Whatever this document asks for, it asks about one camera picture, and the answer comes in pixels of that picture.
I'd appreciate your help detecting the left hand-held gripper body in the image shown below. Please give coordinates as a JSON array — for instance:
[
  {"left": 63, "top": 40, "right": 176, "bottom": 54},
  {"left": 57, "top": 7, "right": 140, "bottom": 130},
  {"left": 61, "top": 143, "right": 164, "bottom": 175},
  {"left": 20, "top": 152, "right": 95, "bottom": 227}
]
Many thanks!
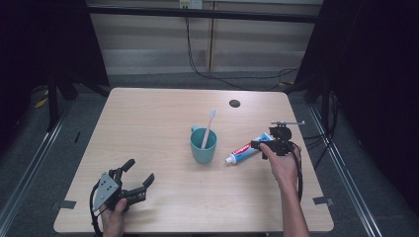
[{"left": 92, "top": 168, "right": 147, "bottom": 212}]

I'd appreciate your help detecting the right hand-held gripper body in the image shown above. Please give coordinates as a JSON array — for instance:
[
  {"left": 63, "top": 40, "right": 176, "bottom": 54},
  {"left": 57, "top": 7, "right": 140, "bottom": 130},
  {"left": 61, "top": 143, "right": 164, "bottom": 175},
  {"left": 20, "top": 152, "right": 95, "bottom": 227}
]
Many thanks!
[{"left": 269, "top": 120, "right": 305, "bottom": 157}]

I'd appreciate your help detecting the toothpaste tube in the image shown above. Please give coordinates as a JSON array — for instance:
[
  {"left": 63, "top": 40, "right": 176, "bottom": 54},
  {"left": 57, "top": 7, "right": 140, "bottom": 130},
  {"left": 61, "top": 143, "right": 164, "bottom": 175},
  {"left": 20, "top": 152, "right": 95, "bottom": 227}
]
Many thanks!
[{"left": 225, "top": 132, "right": 275, "bottom": 166}]

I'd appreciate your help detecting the pink toothbrush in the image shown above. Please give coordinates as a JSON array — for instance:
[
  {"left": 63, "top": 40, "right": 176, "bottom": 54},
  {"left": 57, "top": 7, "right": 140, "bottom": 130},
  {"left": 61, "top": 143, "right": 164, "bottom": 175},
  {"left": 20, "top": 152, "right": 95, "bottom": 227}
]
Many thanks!
[{"left": 201, "top": 109, "right": 217, "bottom": 150}]

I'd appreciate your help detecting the teal cup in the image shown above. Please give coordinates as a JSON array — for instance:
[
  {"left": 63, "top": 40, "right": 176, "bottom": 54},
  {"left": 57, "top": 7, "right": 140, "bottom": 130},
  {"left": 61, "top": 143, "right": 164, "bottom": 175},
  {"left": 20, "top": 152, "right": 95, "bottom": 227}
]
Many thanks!
[{"left": 190, "top": 125, "right": 218, "bottom": 165}]

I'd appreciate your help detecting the person's right hand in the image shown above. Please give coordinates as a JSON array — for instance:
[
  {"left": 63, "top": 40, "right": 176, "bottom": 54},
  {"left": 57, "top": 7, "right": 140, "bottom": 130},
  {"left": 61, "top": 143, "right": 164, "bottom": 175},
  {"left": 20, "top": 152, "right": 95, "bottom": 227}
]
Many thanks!
[{"left": 259, "top": 142, "right": 302, "bottom": 193}]

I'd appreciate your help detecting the person's left hand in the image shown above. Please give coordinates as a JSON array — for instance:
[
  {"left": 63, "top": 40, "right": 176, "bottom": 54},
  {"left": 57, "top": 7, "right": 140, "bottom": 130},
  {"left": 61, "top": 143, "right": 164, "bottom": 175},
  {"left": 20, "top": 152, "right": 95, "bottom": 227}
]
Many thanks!
[{"left": 99, "top": 197, "right": 128, "bottom": 237}]

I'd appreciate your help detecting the grey tape piece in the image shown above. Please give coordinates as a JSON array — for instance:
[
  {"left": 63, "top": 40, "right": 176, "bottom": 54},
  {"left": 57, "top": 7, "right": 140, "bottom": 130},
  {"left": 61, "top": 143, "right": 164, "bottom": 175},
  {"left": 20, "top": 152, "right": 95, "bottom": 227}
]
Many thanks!
[
  {"left": 312, "top": 196, "right": 335, "bottom": 207},
  {"left": 49, "top": 198, "right": 78, "bottom": 211}
]

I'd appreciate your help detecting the black metal stand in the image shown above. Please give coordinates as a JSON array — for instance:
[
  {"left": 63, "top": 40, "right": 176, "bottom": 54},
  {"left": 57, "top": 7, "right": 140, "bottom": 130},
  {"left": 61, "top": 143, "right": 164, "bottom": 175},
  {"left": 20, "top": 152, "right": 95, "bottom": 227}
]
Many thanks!
[{"left": 46, "top": 73, "right": 59, "bottom": 131}]

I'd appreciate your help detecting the black curtain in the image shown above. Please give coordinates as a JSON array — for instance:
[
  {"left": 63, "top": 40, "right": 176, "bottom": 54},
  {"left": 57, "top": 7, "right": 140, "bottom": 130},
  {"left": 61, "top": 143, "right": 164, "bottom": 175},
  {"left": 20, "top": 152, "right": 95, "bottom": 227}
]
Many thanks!
[
  {"left": 0, "top": 0, "right": 111, "bottom": 132},
  {"left": 293, "top": 0, "right": 419, "bottom": 206}
]

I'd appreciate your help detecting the left hand-held gripper cable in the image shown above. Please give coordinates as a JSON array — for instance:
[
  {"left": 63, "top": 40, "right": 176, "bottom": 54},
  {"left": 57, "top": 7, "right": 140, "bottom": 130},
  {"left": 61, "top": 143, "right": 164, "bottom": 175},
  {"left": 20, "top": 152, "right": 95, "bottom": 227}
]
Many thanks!
[{"left": 89, "top": 182, "right": 104, "bottom": 237}]

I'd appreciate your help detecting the hand-held gripper cable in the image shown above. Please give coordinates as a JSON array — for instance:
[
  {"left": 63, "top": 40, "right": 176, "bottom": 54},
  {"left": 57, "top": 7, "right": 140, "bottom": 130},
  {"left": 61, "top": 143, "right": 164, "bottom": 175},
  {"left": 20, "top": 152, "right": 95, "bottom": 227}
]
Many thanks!
[
  {"left": 288, "top": 140, "right": 304, "bottom": 202},
  {"left": 89, "top": 182, "right": 104, "bottom": 237}
]

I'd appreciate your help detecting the right hand-held gripper cable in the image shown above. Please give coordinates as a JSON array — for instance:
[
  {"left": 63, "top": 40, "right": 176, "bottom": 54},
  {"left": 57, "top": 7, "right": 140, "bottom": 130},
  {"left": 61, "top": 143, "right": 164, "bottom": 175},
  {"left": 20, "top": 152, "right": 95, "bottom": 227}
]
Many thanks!
[{"left": 288, "top": 140, "right": 304, "bottom": 202}]

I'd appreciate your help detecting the bundle of black floor cables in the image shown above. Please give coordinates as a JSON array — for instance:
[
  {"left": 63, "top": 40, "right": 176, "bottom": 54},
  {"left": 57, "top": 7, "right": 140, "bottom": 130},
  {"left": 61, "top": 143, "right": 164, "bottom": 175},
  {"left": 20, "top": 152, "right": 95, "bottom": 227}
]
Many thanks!
[{"left": 301, "top": 91, "right": 341, "bottom": 170}]

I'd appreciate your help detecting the metal floor rail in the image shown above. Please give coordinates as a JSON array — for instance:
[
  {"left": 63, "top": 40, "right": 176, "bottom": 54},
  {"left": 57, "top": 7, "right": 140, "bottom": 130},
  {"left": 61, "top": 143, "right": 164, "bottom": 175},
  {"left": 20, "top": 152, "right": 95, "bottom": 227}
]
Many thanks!
[
  {"left": 0, "top": 101, "right": 73, "bottom": 229},
  {"left": 308, "top": 104, "right": 383, "bottom": 237}
]

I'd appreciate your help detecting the black power cable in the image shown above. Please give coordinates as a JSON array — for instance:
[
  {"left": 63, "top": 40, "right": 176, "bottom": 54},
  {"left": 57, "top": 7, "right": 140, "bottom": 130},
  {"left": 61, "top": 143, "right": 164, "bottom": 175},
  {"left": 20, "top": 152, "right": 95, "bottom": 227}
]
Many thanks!
[{"left": 183, "top": 8, "right": 299, "bottom": 92}]

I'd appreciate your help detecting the white wall socket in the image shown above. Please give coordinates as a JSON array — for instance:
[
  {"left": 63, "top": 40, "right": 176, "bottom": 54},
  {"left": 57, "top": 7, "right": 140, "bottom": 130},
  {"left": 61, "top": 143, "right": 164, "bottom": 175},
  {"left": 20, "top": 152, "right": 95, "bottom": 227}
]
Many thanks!
[{"left": 179, "top": 0, "right": 204, "bottom": 10}]

